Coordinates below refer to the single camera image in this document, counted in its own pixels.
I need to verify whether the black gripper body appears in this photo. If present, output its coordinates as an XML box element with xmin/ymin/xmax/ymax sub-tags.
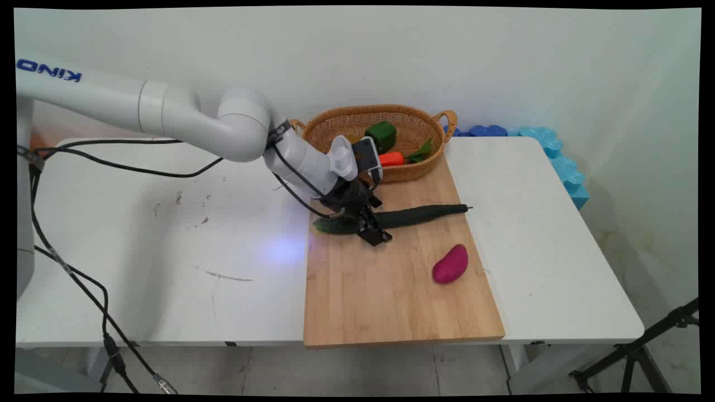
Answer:
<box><xmin>322</xmin><ymin>178</ymin><xmax>384</xmax><ymax>221</ymax></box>

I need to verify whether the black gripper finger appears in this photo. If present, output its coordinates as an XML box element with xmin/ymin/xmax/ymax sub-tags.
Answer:
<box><xmin>356</xmin><ymin>214</ymin><xmax>378</xmax><ymax>247</ymax></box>
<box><xmin>366</xmin><ymin>207</ymin><xmax>393</xmax><ymax>242</ymax></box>

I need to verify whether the long dark green cucumber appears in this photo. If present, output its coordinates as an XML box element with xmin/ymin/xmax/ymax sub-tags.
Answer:
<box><xmin>312</xmin><ymin>204</ymin><xmax>473</xmax><ymax>235</ymax></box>

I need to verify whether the orange carrot with leaves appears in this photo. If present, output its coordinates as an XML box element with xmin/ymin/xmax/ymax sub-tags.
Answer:
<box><xmin>379</xmin><ymin>138</ymin><xmax>434</xmax><ymax>168</ymax></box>

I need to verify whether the wooden cutting board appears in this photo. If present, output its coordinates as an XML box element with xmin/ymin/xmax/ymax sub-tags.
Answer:
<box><xmin>303</xmin><ymin>155</ymin><xmax>506</xmax><ymax>350</ymax></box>

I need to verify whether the green bell pepper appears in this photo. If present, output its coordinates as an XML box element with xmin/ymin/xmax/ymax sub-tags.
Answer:
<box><xmin>365</xmin><ymin>121</ymin><xmax>398</xmax><ymax>155</ymax></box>

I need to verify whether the purple sweet potato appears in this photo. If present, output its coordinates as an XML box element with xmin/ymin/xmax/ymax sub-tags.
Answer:
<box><xmin>432</xmin><ymin>243</ymin><xmax>469</xmax><ymax>285</ymax></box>

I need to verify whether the woven wicker basket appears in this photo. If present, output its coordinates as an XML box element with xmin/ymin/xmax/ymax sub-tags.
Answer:
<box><xmin>289</xmin><ymin>104</ymin><xmax>458</xmax><ymax>184</ymax></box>

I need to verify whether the dark blue foam mat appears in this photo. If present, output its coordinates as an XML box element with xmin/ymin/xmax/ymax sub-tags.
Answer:
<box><xmin>444</xmin><ymin>124</ymin><xmax>509</xmax><ymax>138</ymax></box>

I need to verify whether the light blue foam mat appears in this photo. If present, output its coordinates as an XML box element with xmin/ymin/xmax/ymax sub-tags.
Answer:
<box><xmin>506</xmin><ymin>126</ymin><xmax>590</xmax><ymax>211</ymax></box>

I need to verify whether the white table leg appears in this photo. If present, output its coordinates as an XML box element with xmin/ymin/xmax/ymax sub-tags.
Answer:
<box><xmin>499</xmin><ymin>343</ymin><xmax>562</xmax><ymax>395</ymax></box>
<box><xmin>16</xmin><ymin>346</ymin><xmax>113</xmax><ymax>394</ymax></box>

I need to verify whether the black tripod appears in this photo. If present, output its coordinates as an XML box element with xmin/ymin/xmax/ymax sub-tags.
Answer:
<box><xmin>569</xmin><ymin>298</ymin><xmax>700</xmax><ymax>394</ymax></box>

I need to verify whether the white ribbed camera mount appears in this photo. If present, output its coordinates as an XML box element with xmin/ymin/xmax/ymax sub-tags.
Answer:
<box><xmin>328</xmin><ymin>135</ymin><xmax>358</xmax><ymax>181</ymax></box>

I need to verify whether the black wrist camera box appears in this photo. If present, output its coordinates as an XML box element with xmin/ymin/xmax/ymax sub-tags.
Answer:
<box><xmin>352</xmin><ymin>137</ymin><xmax>384</xmax><ymax>183</ymax></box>

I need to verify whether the black cable with metal connector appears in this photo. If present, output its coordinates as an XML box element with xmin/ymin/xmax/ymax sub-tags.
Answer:
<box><xmin>29</xmin><ymin>138</ymin><xmax>224</xmax><ymax>395</ymax></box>

